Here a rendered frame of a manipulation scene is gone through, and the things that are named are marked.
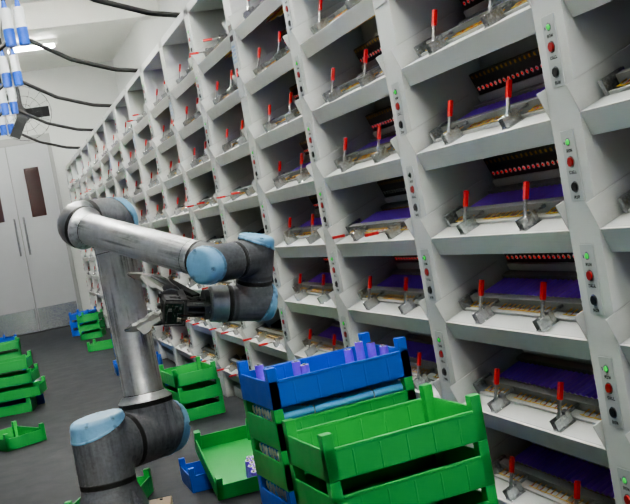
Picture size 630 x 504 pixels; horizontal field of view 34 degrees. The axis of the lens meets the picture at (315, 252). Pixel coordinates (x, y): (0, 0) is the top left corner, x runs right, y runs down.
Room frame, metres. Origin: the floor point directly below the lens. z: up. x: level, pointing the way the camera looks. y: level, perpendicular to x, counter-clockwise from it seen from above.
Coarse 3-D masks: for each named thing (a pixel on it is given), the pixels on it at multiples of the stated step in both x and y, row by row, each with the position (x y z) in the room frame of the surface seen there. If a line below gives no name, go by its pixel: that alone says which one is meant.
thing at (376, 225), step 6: (366, 222) 2.95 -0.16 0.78; (372, 222) 2.89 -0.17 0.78; (378, 222) 2.84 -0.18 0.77; (384, 222) 2.78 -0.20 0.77; (390, 222) 2.74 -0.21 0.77; (396, 222) 2.70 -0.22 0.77; (402, 222) 2.66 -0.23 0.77; (366, 228) 2.93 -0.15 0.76; (372, 228) 2.87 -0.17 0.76; (378, 228) 2.84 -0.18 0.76; (384, 228) 2.78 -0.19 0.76
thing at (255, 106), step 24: (240, 0) 3.75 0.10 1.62; (264, 24) 3.77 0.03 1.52; (240, 48) 3.74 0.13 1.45; (264, 48) 3.76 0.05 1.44; (288, 72) 3.78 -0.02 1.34; (264, 96) 3.75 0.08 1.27; (288, 96) 3.78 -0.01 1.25; (288, 144) 3.77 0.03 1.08; (264, 168) 3.74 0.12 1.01; (288, 216) 3.75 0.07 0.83; (288, 264) 3.75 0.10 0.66; (312, 264) 3.77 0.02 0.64; (288, 312) 3.74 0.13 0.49; (288, 336) 3.76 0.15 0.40; (288, 360) 3.82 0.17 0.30
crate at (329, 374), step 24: (360, 336) 2.24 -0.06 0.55; (312, 360) 2.21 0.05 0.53; (336, 360) 2.23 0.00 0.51; (360, 360) 2.03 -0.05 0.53; (384, 360) 2.05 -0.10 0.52; (408, 360) 2.07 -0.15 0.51; (240, 384) 2.15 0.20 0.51; (264, 384) 1.99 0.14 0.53; (288, 384) 1.98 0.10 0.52; (312, 384) 2.00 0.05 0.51; (336, 384) 2.01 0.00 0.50; (360, 384) 2.03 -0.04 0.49
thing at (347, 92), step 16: (368, 48) 2.98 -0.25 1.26; (368, 64) 3.02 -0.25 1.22; (336, 80) 3.09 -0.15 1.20; (352, 80) 2.88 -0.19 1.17; (368, 80) 2.65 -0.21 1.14; (384, 80) 2.50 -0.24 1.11; (304, 96) 3.06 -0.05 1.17; (320, 96) 3.07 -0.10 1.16; (336, 96) 2.91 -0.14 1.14; (352, 96) 2.73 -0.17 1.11; (368, 96) 2.64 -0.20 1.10; (384, 96) 2.55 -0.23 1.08; (320, 112) 3.00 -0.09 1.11; (336, 112) 2.89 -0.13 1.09
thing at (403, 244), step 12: (372, 204) 3.10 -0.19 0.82; (348, 216) 3.08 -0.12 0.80; (360, 216) 3.09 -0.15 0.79; (336, 228) 3.06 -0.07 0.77; (348, 228) 3.06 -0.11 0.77; (408, 228) 2.48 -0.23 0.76; (336, 240) 3.06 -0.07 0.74; (348, 240) 2.99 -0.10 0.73; (360, 240) 2.88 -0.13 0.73; (372, 240) 2.78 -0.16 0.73; (384, 240) 2.68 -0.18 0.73; (396, 240) 2.60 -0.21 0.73; (408, 240) 2.52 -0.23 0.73; (348, 252) 3.00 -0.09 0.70; (360, 252) 2.90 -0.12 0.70; (372, 252) 2.81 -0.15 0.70; (384, 252) 2.72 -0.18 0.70; (396, 252) 2.64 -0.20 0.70; (408, 252) 2.57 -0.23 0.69
